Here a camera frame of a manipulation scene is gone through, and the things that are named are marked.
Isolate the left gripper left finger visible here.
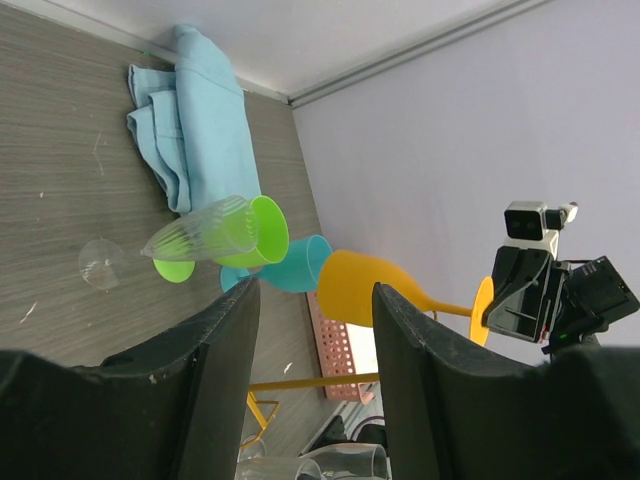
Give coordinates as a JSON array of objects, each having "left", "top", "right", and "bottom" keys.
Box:
[{"left": 1, "top": 280, "right": 260, "bottom": 479}]

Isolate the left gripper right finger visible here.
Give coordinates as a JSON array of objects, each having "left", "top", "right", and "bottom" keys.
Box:
[{"left": 372, "top": 284, "right": 639, "bottom": 479}]

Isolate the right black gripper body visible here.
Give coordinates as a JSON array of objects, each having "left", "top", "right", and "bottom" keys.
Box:
[{"left": 537, "top": 256, "right": 639, "bottom": 345}]

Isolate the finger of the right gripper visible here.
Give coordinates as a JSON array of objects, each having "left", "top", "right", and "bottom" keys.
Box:
[{"left": 482, "top": 246, "right": 553, "bottom": 343}]

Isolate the orange plastic wine glass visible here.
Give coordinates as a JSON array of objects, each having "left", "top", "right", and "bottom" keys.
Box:
[{"left": 317, "top": 250, "right": 494, "bottom": 346}]

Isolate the clear flute glass back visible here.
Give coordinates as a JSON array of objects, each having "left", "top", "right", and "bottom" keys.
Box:
[{"left": 78, "top": 195, "right": 259, "bottom": 291}]

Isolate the clear flute glass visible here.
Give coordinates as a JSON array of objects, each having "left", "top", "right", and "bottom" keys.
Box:
[
  {"left": 78, "top": 195, "right": 259, "bottom": 291},
  {"left": 302, "top": 443, "right": 390, "bottom": 479},
  {"left": 234, "top": 435, "right": 324, "bottom": 480}
]

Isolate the green plastic wine glass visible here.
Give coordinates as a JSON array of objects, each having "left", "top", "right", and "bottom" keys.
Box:
[{"left": 142, "top": 195, "right": 290, "bottom": 271}]

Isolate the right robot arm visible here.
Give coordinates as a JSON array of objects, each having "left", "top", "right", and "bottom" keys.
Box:
[{"left": 482, "top": 246, "right": 639, "bottom": 356}]

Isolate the blue plastic wine glass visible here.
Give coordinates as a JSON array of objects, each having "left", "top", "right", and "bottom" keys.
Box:
[{"left": 219, "top": 235, "right": 333, "bottom": 293}]

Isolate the clear flute glass front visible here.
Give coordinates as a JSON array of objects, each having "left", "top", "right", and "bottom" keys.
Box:
[{"left": 234, "top": 435, "right": 324, "bottom": 480}]

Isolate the white cloth in basket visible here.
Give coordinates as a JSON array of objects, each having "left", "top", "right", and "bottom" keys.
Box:
[{"left": 346, "top": 324, "right": 378, "bottom": 375}]

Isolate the clear flute glass middle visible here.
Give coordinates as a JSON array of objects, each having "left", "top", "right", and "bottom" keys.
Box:
[{"left": 302, "top": 443, "right": 390, "bottom": 479}]

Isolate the pink plastic basket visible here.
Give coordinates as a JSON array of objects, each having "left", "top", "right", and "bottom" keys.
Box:
[{"left": 306, "top": 292, "right": 374, "bottom": 405}]

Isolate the light blue folded cloth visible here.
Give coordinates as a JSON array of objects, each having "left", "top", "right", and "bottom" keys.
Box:
[{"left": 126, "top": 25, "right": 261, "bottom": 214}]

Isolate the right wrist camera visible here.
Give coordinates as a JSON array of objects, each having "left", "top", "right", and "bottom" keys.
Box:
[{"left": 503, "top": 201, "right": 579, "bottom": 259}]

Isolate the gold wire glass rack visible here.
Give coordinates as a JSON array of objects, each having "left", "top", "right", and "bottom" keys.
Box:
[{"left": 247, "top": 373, "right": 379, "bottom": 434}]

